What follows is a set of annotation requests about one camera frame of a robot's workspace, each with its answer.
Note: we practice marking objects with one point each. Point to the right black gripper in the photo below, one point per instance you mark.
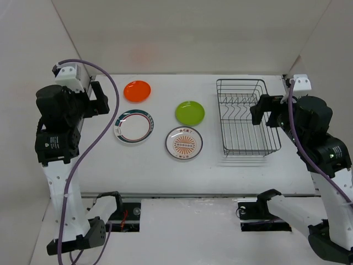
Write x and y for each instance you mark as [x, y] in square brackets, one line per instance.
[267, 102]

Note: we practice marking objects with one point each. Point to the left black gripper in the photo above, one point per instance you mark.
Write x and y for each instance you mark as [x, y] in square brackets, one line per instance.
[94, 106]

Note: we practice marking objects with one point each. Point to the white plate green rim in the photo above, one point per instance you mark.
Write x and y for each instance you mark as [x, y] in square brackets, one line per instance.
[133, 126]

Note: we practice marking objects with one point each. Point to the white plate orange sunburst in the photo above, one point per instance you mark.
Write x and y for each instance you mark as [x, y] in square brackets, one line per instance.
[184, 143]

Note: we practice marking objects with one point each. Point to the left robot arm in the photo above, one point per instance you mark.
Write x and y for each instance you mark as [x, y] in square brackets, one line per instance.
[57, 147]

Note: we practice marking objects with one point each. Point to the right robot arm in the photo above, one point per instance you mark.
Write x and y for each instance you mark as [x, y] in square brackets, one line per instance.
[306, 122]

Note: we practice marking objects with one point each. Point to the black wire dish rack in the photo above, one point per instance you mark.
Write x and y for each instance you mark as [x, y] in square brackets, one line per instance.
[239, 136]

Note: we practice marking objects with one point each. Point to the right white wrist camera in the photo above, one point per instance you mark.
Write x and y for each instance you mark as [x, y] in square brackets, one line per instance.
[300, 83]

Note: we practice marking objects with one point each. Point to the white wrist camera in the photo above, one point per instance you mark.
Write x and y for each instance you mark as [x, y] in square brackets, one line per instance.
[300, 83]
[69, 76]

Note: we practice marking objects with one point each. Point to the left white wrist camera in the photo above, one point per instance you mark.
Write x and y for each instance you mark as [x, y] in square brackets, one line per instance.
[69, 76]

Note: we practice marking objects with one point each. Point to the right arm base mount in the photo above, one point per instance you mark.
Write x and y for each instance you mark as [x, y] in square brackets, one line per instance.
[252, 219]

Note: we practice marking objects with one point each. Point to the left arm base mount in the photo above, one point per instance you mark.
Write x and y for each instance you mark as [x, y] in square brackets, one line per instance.
[124, 218]

